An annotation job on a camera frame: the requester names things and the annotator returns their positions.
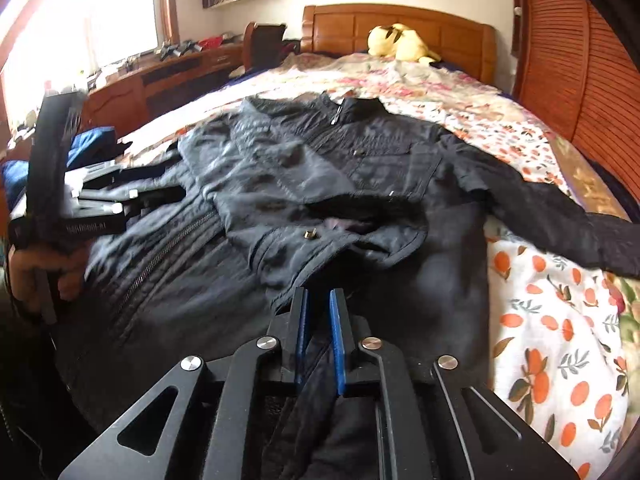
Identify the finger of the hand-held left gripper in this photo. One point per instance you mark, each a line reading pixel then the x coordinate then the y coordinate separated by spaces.
pixel 150 200
pixel 135 172

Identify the person's left hand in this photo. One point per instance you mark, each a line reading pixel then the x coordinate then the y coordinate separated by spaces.
pixel 70 266

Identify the wooden desk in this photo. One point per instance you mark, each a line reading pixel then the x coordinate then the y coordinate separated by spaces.
pixel 165 75

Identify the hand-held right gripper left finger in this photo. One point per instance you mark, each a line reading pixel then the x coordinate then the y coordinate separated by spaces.
pixel 301 330

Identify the yellow plush toy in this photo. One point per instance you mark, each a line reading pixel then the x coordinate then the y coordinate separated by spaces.
pixel 395 42

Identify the person's dark clothing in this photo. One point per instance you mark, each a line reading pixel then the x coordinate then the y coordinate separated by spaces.
pixel 25 400

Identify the wooden bed headboard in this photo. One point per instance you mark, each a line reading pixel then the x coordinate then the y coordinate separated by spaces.
pixel 450 35

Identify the dark metal tools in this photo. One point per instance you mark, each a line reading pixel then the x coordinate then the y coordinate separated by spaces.
pixel 177 50

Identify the floral orange print blanket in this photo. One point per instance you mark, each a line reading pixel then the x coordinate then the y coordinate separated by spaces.
pixel 550 340

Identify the black jacket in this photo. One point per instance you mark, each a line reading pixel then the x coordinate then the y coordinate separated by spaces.
pixel 380 185

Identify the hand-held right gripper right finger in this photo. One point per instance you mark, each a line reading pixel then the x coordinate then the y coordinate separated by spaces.
pixel 337 340

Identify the wooden louvered wardrobe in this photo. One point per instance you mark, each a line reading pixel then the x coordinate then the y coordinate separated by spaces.
pixel 565 60

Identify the red item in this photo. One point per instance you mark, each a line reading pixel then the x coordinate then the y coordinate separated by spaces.
pixel 211 41

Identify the blue cloth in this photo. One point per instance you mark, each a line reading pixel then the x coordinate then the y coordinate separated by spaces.
pixel 92 142

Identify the wooden chair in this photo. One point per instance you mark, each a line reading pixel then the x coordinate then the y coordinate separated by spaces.
pixel 265 45

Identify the window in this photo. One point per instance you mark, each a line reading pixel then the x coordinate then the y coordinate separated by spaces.
pixel 75 25

